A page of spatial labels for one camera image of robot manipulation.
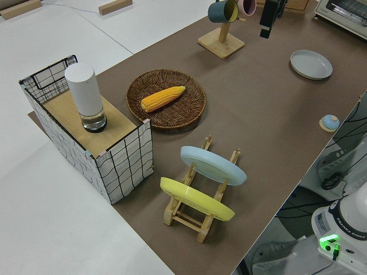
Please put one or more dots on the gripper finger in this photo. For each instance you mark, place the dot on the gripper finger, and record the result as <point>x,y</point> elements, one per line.
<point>269,17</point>
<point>282,7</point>

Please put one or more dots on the gray round plate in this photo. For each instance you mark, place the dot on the gray round plate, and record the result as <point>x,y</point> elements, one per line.
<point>311,64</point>

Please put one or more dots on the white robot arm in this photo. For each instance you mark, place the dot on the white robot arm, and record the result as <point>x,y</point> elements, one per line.
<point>344,223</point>

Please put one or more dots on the light blue plate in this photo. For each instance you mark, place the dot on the light blue plate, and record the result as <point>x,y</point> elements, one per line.
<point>212,166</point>

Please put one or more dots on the yellow plate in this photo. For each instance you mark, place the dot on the yellow plate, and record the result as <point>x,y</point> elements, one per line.
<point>198,200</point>

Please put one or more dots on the pink mug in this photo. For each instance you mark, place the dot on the pink mug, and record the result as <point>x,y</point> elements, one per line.
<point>249,6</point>

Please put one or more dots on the teal mug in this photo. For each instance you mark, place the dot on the teal mug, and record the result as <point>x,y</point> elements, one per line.
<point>216,13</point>

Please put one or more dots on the wooden mug tree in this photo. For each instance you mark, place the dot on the wooden mug tree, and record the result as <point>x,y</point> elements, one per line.
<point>220,47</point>

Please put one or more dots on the white toaster oven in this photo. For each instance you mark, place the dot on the white toaster oven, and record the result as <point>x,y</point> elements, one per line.
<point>341,14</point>

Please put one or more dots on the brown wicker basket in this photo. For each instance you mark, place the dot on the brown wicker basket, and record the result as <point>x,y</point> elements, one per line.
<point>186,111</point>

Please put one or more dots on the yellow corn cob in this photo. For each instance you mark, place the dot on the yellow corn cob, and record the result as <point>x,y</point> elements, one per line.
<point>162,98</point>

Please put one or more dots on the wooden block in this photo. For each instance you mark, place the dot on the wooden block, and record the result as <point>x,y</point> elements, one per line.
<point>114,6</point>
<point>17,8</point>

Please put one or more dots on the white power strip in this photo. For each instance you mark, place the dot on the white power strip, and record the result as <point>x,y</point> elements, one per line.
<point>334,160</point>

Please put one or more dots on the brown table mat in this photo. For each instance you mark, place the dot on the brown table mat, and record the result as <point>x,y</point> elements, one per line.
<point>272,177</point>

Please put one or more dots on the light wooden crate lid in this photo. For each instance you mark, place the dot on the light wooden crate lid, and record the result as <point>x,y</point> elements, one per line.
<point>114,123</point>

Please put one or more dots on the grid pattern storage crate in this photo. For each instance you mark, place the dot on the grid pattern storage crate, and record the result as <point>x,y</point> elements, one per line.
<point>129,172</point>

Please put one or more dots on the wooden dish rack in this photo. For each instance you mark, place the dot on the wooden dish rack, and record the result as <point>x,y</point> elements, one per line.
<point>204,230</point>

